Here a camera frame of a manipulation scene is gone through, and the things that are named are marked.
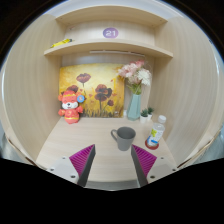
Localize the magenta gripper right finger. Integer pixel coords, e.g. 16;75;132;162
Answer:
130;143;180;188

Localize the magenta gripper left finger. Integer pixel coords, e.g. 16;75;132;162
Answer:
46;143;97;188

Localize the clear plastic water bottle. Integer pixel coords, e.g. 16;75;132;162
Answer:
147;115;166;146

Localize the red round coaster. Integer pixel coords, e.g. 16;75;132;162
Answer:
145;140;159;150

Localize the grey ceramic mug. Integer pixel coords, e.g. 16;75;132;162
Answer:
111;127;136;151

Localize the small potted succulent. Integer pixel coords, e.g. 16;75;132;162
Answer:
140;107;154;123

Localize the teal flower vase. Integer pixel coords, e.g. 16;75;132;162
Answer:
127;94;141;121

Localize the red plush mascot toy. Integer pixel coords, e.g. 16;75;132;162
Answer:
58;90;85;124

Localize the poppy flower painting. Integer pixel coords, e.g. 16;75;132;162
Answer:
59;63;124;118

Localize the pink white flower bouquet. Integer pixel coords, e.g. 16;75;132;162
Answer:
118;60;152;95

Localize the light wood shelf unit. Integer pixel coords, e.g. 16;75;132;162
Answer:
0;4;224;171

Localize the yellow object on shelf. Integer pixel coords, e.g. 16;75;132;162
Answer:
50;39;72;48

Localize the purple number sticker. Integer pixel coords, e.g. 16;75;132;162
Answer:
103;27;119;39

